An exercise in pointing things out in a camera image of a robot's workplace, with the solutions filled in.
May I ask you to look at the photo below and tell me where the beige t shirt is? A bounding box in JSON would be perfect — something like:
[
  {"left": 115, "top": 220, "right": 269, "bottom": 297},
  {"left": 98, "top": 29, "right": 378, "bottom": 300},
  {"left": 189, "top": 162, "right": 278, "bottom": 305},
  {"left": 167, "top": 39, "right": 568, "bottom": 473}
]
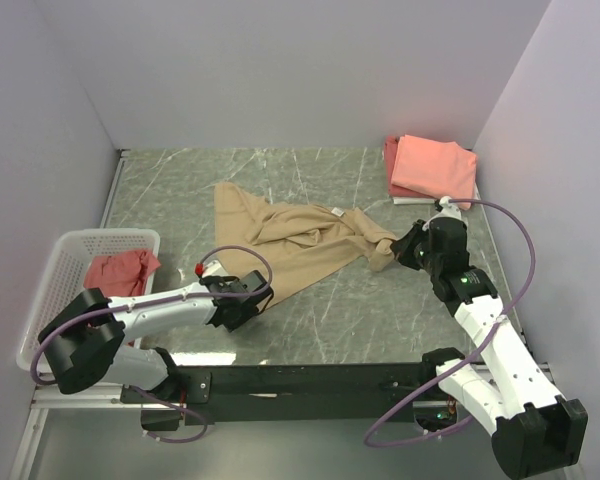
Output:
[{"left": 214, "top": 182, "right": 397, "bottom": 307}]

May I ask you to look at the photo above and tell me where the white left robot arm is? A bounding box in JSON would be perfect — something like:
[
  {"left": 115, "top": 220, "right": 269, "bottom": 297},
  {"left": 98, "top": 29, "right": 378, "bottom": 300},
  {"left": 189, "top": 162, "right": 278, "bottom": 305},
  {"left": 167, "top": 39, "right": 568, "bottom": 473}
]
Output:
[{"left": 38, "top": 270, "right": 274, "bottom": 402}]

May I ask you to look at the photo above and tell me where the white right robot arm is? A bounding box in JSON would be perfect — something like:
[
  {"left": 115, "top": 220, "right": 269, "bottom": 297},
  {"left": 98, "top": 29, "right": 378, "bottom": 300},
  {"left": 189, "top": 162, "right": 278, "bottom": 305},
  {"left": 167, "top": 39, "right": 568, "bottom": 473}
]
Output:
[{"left": 391, "top": 215, "right": 588, "bottom": 479}]

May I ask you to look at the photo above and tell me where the folded salmon pink shirt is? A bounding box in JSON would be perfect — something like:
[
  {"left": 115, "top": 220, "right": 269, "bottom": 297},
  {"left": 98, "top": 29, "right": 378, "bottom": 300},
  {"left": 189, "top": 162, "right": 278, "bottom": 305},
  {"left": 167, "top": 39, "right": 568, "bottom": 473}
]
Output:
[{"left": 389, "top": 135, "right": 478, "bottom": 200}]

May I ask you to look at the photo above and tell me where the red shirt in basket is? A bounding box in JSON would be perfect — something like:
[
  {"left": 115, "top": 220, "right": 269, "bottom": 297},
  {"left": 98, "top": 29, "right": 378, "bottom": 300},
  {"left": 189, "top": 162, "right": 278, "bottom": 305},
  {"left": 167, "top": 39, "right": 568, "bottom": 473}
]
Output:
[{"left": 83, "top": 249, "right": 161, "bottom": 297}]

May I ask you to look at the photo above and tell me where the black base beam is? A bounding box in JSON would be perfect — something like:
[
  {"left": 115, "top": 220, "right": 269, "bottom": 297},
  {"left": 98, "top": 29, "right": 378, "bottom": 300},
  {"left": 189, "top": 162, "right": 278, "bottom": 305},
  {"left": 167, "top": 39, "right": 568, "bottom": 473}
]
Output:
[{"left": 119, "top": 362, "right": 476, "bottom": 431}]

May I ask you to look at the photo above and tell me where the white plastic laundry basket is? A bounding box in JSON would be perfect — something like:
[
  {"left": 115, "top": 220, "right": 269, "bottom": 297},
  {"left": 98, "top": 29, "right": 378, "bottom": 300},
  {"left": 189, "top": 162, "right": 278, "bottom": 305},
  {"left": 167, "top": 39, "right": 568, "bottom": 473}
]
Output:
[{"left": 16, "top": 228, "right": 161, "bottom": 371}]

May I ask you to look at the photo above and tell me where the aluminium left side rail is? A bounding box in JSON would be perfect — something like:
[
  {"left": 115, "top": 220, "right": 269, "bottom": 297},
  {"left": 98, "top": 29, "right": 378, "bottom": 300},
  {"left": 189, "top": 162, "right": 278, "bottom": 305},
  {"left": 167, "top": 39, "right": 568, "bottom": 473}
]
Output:
[{"left": 99, "top": 149, "right": 129, "bottom": 228}]

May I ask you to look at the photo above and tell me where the aluminium rail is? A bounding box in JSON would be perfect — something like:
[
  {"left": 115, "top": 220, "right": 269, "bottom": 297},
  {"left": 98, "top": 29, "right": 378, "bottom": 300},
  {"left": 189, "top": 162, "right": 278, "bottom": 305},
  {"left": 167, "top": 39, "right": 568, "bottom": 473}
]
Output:
[
  {"left": 99, "top": 149, "right": 129, "bottom": 228},
  {"left": 29, "top": 362, "right": 561, "bottom": 411}
]

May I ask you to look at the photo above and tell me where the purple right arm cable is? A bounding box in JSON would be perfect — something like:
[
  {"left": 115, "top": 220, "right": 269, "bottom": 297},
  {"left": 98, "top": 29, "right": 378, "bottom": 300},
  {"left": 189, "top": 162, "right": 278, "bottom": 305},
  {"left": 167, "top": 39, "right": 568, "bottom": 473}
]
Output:
[{"left": 363, "top": 196, "right": 537, "bottom": 449}]

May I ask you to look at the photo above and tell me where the aluminium front rail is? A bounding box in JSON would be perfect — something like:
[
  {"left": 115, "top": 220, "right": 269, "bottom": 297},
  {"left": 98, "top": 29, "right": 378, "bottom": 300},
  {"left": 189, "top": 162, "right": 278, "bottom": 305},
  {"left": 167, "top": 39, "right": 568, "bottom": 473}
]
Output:
[{"left": 29, "top": 362, "right": 561, "bottom": 411}]

